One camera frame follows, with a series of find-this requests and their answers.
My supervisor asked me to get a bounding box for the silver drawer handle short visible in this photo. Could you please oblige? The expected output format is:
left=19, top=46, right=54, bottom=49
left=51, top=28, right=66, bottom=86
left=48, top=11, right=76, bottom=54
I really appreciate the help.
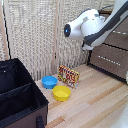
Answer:
left=112, top=30, right=128, bottom=36

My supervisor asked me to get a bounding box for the brown drawer front large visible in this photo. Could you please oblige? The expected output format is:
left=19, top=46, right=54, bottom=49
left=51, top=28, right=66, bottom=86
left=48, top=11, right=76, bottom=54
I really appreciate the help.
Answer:
left=88, top=43, right=128, bottom=82

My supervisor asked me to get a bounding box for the yellow plastic bowl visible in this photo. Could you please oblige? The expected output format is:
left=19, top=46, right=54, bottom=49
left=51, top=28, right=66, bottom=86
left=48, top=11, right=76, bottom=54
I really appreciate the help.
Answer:
left=52, top=85, right=72, bottom=102

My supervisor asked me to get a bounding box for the brown drawer cabinet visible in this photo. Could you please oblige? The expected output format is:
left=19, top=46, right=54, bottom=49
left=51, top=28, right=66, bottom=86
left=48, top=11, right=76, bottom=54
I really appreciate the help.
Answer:
left=86, top=9, right=128, bottom=84

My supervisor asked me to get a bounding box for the silver drawer handle long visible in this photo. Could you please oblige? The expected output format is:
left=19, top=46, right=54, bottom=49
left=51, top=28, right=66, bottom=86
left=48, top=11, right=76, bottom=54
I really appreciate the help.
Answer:
left=97, top=54, right=122, bottom=67

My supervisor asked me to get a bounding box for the black box strap handle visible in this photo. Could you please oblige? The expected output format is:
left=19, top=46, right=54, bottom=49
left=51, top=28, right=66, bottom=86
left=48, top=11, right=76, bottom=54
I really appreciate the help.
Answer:
left=35, top=115, right=46, bottom=128

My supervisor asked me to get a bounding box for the brown drawer front small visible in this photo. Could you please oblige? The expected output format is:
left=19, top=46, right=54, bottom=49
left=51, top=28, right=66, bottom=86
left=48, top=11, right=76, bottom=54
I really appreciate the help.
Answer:
left=101, top=16, right=128, bottom=52

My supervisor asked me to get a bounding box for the red yellow snack box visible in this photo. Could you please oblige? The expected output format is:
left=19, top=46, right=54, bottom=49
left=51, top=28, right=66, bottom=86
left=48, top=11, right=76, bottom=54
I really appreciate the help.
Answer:
left=57, top=64, right=81, bottom=90

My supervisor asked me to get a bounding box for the beige woven folding screen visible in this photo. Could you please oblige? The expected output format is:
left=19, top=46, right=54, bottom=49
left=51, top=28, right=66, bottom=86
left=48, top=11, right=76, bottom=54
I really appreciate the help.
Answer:
left=0, top=0, right=116, bottom=82

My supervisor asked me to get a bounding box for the blue plastic bowl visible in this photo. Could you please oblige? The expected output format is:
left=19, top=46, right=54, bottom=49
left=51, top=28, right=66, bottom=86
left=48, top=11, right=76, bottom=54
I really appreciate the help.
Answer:
left=41, top=75, right=59, bottom=90

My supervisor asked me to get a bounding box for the black fabric storage box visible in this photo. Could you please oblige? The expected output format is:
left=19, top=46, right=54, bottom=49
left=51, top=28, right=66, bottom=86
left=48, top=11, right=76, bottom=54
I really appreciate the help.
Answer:
left=0, top=58, right=50, bottom=128

